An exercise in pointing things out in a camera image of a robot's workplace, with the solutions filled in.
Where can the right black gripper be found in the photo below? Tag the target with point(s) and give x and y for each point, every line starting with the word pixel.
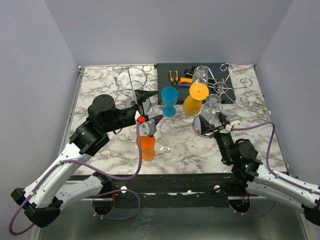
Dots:
pixel 206 127

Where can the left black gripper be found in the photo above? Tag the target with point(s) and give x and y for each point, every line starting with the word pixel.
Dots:
pixel 141 97

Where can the clear glass with reflection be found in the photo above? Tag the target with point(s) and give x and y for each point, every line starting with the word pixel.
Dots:
pixel 212 108

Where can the yellow plastic goblet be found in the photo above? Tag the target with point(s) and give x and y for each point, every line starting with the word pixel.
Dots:
pixel 193 103

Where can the ribbed clear wine glass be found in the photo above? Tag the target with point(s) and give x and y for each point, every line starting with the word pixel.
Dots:
pixel 200 75

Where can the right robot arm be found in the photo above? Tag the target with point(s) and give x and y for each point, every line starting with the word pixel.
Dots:
pixel 258 177

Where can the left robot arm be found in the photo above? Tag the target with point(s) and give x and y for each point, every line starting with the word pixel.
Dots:
pixel 70 178

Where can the blue plastic goblet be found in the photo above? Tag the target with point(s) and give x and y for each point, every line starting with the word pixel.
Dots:
pixel 169 99

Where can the orange plastic goblet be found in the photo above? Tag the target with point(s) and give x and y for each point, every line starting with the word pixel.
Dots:
pixel 148 147

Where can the blue red screwdriver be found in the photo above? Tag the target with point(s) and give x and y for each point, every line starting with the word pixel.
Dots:
pixel 183 85

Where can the clear stemmed glass centre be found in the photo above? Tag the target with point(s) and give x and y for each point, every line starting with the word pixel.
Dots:
pixel 165 133

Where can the orange utility knife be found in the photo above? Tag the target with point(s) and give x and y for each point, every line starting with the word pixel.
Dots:
pixel 185 80

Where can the dark grey tool tray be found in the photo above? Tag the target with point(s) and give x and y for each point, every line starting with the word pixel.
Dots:
pixel 163 79

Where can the black metal tool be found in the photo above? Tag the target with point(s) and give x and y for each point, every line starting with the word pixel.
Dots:
pixel 190 72

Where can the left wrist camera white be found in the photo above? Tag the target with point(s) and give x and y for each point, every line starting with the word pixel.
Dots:
pixel 145 127

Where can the round ring chrome glass rack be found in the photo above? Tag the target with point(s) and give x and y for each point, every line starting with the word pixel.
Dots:
pixel 128 79

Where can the yellow handled pliers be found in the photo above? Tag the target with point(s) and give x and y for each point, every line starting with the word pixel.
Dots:
pixel 174 78

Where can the black front mounting rail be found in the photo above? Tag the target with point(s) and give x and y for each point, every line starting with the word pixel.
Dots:
pixel 173 191

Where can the aluminium extrusion frame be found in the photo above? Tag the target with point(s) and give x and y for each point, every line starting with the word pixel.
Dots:
pixel 35 231

